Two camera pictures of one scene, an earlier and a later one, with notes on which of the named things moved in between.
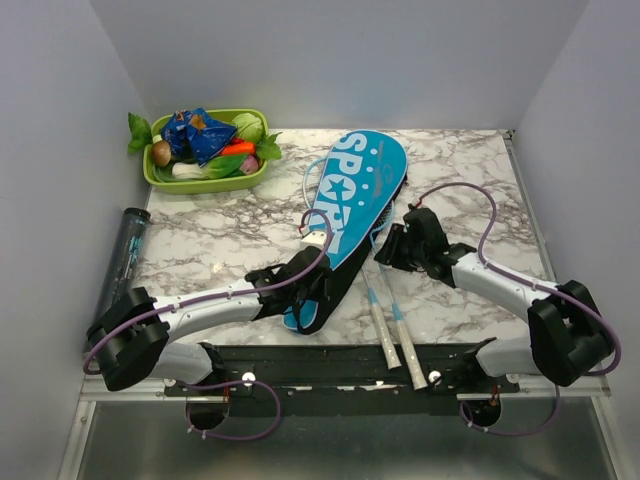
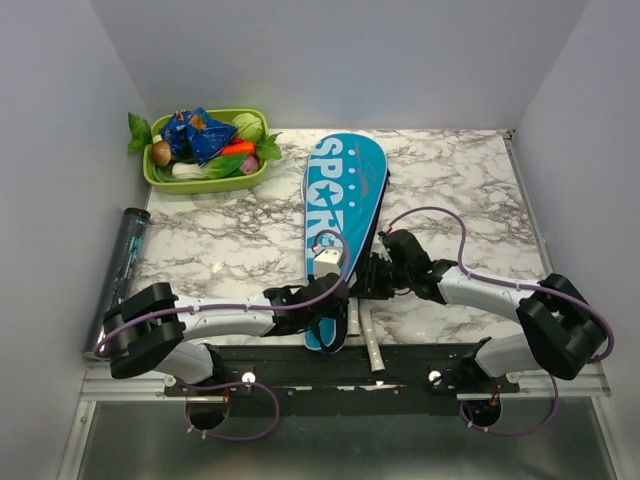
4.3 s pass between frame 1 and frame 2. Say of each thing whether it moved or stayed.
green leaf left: stayed
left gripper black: moved
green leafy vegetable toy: stayed
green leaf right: stayed
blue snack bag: stayed
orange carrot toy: stayed
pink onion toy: stayed
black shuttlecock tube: stayed
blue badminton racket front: moved
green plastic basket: stayed
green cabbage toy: stayed
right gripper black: moved
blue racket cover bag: moved
